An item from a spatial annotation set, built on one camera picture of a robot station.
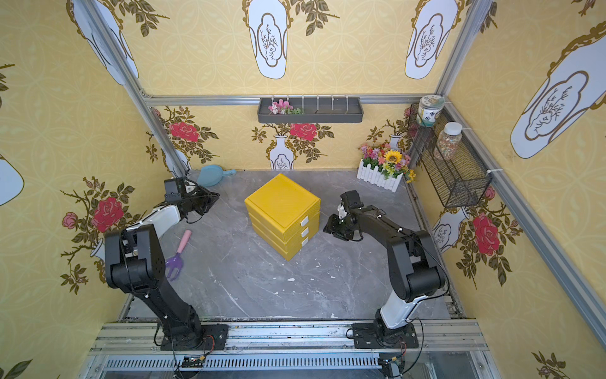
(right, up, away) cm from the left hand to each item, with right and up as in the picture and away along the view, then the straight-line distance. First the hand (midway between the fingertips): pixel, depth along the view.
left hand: (212, 193), depth 97 cm
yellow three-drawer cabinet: (+31, -7, -18) cm, 37 cm away
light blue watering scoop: (-10, +9, +24) cm, 28 cm away
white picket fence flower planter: (+73, +11, +7) cm, 74 cm away
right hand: (+49, -14, -3) cm, 51 cm away
